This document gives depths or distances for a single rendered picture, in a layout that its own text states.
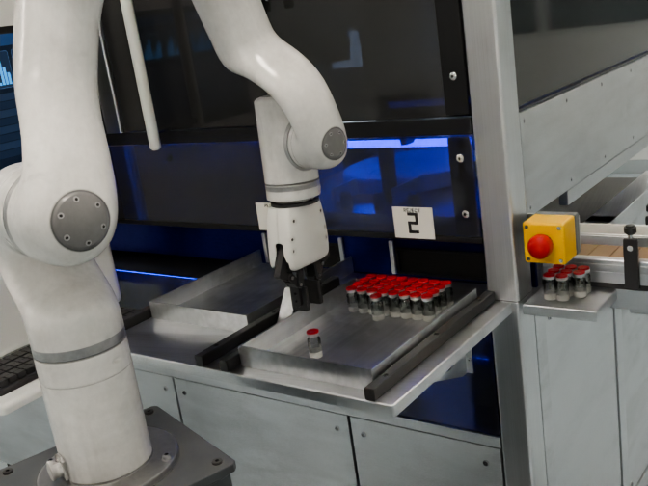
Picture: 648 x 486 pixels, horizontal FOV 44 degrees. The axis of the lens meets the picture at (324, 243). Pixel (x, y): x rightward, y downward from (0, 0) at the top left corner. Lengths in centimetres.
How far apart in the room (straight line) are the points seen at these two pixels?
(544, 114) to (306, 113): 56
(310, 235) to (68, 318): 40
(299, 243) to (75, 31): 45
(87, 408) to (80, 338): 9
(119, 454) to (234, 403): 92
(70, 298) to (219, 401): 104
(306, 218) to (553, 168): 55
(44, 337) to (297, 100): 45
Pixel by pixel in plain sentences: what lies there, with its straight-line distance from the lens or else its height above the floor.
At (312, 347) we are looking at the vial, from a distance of 131.
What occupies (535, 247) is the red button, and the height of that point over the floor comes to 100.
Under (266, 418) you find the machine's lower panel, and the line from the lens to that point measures 196.
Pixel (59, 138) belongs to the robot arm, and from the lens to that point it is 99.
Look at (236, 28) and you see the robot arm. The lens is 115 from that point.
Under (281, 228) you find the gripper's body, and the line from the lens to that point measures 122.
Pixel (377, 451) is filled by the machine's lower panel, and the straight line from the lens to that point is 179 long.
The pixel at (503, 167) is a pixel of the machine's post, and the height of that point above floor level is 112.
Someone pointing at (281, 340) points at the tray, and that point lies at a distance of 141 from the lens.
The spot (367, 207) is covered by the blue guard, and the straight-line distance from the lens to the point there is 155.
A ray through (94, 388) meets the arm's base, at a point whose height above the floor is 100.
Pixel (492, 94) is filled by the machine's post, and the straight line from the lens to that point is 138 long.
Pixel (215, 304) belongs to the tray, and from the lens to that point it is 166.
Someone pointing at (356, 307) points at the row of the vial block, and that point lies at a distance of 149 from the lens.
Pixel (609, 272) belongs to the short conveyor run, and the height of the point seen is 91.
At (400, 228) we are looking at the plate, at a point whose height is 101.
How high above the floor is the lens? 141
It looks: 16 degrees down
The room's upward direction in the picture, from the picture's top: 8 degrees counter-clockwise
